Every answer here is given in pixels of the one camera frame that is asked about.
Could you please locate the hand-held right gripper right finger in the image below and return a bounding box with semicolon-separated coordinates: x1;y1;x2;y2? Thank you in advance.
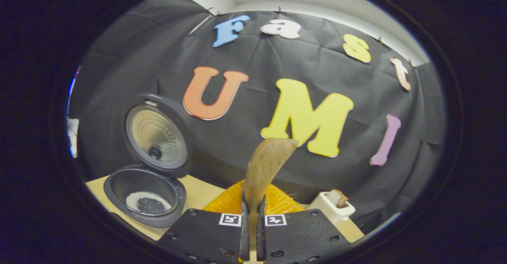
257;183;353;264

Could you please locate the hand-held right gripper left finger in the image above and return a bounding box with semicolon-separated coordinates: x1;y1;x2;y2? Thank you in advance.
158;180;251;264

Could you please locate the wooden spoon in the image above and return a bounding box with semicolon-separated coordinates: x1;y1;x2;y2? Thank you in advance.
243;138;299;262

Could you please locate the white rice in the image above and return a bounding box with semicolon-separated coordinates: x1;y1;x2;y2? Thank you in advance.
126;192;172;215

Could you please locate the dark grey rice cooker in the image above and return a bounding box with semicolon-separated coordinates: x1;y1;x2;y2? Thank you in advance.
104;93;194;229

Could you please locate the white toaster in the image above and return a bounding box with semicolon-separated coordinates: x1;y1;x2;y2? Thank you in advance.
307;191;356;226

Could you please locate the toast bread slice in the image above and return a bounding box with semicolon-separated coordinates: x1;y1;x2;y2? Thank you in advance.
330;189;349;208

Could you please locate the computer monitor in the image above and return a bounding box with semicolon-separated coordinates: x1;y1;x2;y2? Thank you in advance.
67;66;82;159

